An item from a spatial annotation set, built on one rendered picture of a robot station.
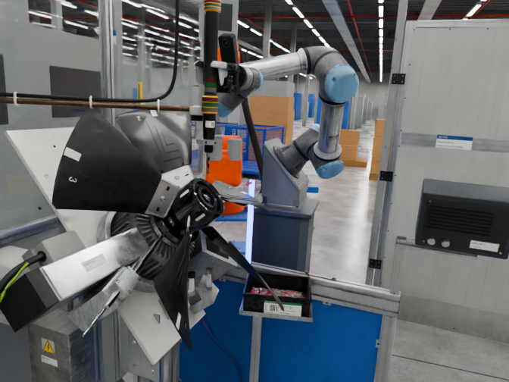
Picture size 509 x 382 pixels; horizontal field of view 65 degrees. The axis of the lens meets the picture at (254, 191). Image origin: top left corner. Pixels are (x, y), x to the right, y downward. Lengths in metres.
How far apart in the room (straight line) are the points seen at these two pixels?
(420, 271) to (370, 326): 1.49
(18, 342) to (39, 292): 0.93
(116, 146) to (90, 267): 0.26
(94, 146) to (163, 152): 0.28
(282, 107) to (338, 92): 7.67
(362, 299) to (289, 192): 0.59
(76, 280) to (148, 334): 0.29
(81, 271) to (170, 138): 0.46
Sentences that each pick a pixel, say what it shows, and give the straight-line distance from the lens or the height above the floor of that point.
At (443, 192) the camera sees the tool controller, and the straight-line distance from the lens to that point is 1.31.
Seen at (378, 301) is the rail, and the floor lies 0.83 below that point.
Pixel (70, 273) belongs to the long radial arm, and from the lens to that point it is 0.88.
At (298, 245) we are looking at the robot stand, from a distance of 1.81.
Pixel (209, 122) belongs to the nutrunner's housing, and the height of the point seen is 1.41.
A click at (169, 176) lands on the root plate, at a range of 1.11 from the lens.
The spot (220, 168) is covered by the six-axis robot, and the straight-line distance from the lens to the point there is 5.01.
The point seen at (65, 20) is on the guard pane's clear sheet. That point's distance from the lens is 1.74.
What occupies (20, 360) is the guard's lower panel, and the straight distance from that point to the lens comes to 1.80.
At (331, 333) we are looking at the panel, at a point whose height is 0.65.
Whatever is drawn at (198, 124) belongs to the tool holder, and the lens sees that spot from 1.09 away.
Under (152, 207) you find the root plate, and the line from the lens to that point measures 1.00.
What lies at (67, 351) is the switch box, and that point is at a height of 0.79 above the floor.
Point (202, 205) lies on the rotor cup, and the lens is 0.99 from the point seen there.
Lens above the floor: 1.47
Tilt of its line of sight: 13 degrees down
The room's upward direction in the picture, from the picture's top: 3 degrees clockwise
